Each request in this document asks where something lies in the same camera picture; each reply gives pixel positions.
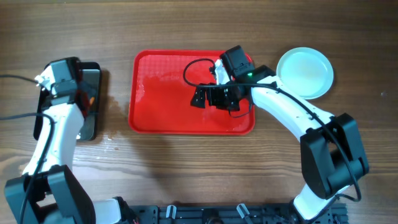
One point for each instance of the white plate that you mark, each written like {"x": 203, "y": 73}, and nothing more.
{"x": 306, "y": 71}

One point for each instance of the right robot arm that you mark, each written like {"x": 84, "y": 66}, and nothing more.
{"x": 333, "y": 158}

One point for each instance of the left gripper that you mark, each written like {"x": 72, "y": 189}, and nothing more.
{"x": 83, "y": 94}

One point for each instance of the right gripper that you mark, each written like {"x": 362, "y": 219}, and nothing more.
{"x": 214, "y": 101}

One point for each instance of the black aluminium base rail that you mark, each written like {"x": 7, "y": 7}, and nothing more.
{"x": 261, "y": 214}

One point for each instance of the red plastic tray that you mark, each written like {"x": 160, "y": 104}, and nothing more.
{"x": 160, "y": 98}

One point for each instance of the black rectangular basin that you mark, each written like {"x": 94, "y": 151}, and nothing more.
{"x": 92, "y": 77}

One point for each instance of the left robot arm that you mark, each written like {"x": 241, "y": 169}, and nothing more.
{"x": 47, "y": 191}

